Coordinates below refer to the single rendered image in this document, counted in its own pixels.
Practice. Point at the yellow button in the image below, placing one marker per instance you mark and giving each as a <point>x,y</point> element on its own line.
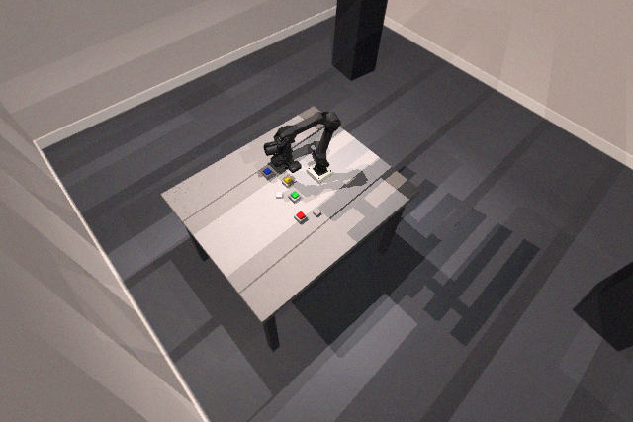
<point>287,182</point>

